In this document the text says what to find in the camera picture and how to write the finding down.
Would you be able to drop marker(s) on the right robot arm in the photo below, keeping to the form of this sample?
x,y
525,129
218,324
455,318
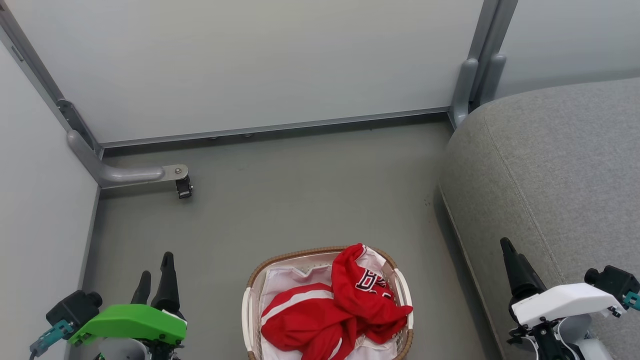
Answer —
x,y
560,340

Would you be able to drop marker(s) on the grey partition support foot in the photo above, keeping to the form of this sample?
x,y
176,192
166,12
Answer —
x,y
125,174

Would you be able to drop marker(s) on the black caster wheel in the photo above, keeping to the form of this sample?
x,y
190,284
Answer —
x,y
183,188

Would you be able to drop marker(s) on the white basket liner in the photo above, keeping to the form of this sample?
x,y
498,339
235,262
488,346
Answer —
x,y
287,280

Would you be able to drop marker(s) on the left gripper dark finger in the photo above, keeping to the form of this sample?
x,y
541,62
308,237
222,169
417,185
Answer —
x,y
142,290
167,285

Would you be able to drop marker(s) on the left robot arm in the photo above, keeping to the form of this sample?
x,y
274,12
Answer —
x,y
120,350

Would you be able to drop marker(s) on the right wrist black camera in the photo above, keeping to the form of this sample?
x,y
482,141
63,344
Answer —
x,y
612,280

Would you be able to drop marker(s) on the grey partition corner post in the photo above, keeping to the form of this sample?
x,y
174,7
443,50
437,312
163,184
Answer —
x,y
482,60
35,65

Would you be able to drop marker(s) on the grey partition base rail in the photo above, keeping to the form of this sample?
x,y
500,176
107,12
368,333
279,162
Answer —
x,y
275,127

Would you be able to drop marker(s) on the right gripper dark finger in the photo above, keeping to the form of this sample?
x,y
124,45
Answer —
x,y
530,280
512,270

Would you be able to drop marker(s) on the grey fabric sofa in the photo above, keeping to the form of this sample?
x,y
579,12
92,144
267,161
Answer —
x,y
550,175

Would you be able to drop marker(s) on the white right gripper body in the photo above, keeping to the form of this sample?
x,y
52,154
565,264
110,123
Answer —
x,y
565,300

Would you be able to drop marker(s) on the white wicker-rim laundry basket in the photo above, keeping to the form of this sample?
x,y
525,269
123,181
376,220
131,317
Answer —
x,y
250,310

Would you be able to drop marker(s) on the red sports jersey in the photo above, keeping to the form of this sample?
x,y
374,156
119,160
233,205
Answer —
x,y
320,320

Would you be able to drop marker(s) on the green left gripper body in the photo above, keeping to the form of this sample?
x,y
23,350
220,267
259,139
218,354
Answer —
x,y
130,320

